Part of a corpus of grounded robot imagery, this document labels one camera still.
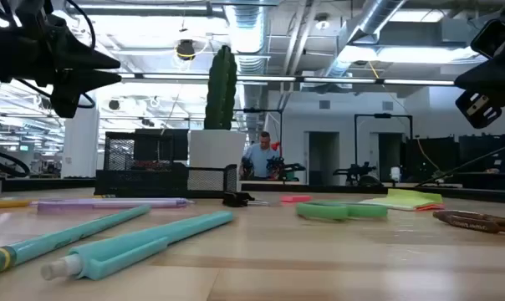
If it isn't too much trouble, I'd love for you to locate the black mesh desk organizer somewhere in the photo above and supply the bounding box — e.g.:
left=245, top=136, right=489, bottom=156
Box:
left=94, top=128, right=240, bottom=199

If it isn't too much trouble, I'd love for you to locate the long ceiling light strip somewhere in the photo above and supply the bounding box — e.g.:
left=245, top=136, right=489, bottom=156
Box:
left=117, top=73, right=457, bottom=87

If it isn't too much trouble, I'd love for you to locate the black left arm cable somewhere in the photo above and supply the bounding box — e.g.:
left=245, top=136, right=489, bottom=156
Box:
left=16, top=0, right=97, bottom=110

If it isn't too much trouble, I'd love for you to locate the teal pencil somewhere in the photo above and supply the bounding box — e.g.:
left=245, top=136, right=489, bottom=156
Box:
left=0, top=204, right=152, bottom=279

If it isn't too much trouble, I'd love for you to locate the teal pen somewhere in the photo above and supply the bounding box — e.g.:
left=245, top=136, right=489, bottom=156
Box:
left=40, top=210, right=235, bottom=282

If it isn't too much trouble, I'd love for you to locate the black binder clip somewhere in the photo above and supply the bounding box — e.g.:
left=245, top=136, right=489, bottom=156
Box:
left=222, top=191, right=270, bottom=208

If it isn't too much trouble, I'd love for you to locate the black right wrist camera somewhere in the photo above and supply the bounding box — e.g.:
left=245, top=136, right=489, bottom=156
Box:
left=469, top=18, right=505, bottom=59

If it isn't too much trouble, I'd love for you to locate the black background screen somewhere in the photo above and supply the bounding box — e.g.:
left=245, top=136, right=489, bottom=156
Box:
left=404, top=136, right=459, bottom=185
left=459, top=133, right=505, bottom=175

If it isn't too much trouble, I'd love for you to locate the silver ventilation duct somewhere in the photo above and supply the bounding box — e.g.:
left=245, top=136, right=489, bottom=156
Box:
left=225, top=0, right=274, bottom=135

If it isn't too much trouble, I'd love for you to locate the purple pen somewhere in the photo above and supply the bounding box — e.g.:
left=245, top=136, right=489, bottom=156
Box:
left=29, top=196, right=195, bottom=215

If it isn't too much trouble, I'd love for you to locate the thin black diagonal rod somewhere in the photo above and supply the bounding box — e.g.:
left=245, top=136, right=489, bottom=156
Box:
left=415, top=140, right=505, bottom=188

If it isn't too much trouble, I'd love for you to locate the person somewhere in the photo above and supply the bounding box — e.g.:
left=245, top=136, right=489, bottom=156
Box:
left=238, top=130, right=282, bottom=181

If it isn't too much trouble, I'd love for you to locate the white angular plant pot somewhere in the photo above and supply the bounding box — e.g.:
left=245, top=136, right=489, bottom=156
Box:
left=188, top=128, right=247, bottom=183

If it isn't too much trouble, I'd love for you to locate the green sticky note pad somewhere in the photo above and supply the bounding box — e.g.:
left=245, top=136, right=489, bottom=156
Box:
left=359, top=187, right=446, bottom=212

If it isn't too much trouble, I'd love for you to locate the black metal frame stand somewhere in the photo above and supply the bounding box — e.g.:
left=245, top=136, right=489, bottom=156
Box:
left=354, top=112, right=414, bottom=185

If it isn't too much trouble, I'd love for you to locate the black aluminium table frame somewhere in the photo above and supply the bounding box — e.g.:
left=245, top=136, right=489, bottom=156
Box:
left=0, top=176, right=505, bottom=201

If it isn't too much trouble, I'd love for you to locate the pink eraser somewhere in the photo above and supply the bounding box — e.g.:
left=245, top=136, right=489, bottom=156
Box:
left=279, top=194, right=313, bottom=205

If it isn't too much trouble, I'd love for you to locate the brown tool with print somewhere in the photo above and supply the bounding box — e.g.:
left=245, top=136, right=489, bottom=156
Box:
left=431, top=209, right=505, bottom=236

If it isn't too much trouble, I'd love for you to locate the black ceiling device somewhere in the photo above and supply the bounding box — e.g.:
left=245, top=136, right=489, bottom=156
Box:
left=176, top=38, right=196, bottom=62

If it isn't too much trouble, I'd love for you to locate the green pen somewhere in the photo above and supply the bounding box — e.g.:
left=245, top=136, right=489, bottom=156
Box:
left=295, top=201, right=390, bottom=222

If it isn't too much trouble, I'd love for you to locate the tall green cactus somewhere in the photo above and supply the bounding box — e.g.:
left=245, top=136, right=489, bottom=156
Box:
left=203, top=44, right=238, bottom=130

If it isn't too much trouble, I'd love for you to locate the black curved cable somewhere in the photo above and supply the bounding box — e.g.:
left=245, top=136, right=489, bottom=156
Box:
left=0, top=146, right=31, bottom=179

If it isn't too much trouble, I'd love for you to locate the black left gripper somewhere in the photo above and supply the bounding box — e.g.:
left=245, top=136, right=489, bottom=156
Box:
left=0, top=0, right=123, bottom=120

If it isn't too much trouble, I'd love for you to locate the yellow pencil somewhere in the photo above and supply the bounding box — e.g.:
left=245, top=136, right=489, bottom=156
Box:
left=0, top=198, right=33, bottom=210

